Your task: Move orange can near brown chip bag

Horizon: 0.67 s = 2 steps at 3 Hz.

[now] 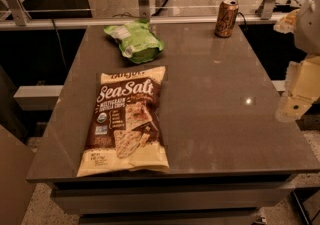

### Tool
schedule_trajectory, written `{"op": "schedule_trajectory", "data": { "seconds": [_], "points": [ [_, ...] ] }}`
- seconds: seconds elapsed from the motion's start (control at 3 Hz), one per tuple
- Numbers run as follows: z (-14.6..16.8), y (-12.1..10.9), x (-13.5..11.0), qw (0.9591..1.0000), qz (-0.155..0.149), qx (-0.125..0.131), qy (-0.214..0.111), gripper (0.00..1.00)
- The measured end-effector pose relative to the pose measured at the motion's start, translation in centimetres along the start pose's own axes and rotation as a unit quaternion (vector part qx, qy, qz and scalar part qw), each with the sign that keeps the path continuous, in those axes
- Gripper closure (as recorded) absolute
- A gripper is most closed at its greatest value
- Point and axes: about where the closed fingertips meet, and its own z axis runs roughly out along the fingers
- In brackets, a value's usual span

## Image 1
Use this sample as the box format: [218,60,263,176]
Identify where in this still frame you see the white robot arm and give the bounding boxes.
[273,0,320,122]

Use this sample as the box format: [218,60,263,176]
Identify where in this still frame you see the orange soda can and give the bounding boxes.
[214,0,239,38]

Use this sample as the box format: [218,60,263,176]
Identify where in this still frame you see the left metal rail bracket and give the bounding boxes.
[6,0,30,26]

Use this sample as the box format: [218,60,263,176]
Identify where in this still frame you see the grey table drawer unit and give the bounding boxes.
[49,173,298,225]

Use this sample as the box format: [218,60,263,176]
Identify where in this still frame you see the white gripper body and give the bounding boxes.
[286,55,320,103]

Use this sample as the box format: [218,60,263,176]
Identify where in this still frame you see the brown sea salt chip bag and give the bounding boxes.
[77,66,169,177]

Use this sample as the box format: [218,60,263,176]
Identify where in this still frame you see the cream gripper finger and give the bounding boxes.
[275,95,312,122]
[273,9,299,34]

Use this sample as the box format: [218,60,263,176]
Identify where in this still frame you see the green snack bag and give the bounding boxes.
[104,19,164,64]

